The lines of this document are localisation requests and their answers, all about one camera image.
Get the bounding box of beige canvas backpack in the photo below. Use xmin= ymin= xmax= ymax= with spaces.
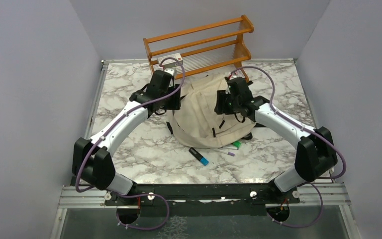
xmin=167 ymin=73 xmax=256 ymax=148

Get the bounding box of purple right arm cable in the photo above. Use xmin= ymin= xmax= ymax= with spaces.
xmin=225 ymin=66 xmax=347 ymax=229

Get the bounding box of white blue-capped pen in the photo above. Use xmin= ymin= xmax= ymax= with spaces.
xmin=223 ymin=146 xmax=238 ymax=150

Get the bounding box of wooden two-tier shelf rack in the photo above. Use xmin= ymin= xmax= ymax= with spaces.
xmin=143 ymin=15 xmax=255 ymax=76

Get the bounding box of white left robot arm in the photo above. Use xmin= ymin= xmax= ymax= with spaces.
xmin=72 ymin=68 xmax=181 ymax=205

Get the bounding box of green-capped marker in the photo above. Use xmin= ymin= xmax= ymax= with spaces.
xmin=232 ymin=141 xmax=241 ymax=149

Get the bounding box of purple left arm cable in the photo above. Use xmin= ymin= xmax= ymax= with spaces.
xmin=75 ymin=57 xmax=187 ymax=232

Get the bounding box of white red box on shelf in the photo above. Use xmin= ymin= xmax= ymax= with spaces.
xmin=157 ymin=53 xmax=183 ymax=69

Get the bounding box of white purple-capped pen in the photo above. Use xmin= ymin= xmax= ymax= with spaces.
xmin=213 ymin=148 xmax=235 ymax=157

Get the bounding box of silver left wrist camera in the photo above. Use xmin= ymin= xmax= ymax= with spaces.
xmin=163 ymin=68 xmax=177 ymax=79

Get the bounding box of black blue highlighter marker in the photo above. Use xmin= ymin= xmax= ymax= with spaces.
xmin=189 ymin=147 xmax=209 ymax=166

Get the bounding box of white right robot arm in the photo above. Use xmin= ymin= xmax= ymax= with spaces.
xmin=214 ymin=77 xmax=338 ymax=203

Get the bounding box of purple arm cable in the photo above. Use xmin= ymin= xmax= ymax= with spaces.
xmin=75 ymin=57 xmax=187 ymax=232
xmin=225 ymin=66 xmax=347 ymax=229

